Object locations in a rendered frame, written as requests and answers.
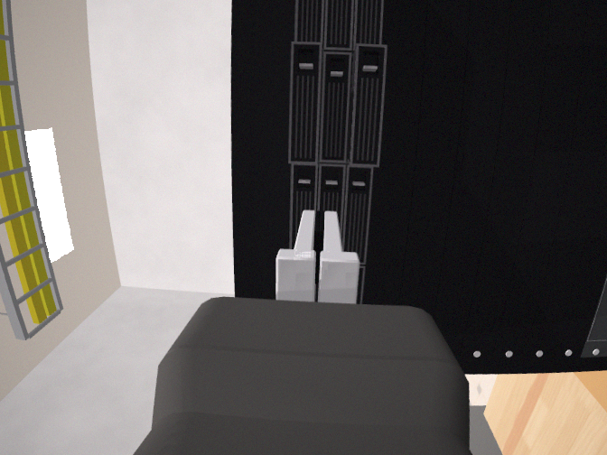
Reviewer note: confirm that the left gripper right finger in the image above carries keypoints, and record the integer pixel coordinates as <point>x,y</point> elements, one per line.
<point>338,272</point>

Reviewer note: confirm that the flat tan wooden board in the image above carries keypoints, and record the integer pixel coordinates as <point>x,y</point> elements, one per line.
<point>596,383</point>

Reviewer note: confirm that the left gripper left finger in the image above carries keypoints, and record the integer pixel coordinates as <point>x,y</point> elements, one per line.
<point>296,269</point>

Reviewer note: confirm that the black server rack frame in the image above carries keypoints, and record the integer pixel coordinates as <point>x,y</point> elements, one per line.
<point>489,206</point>

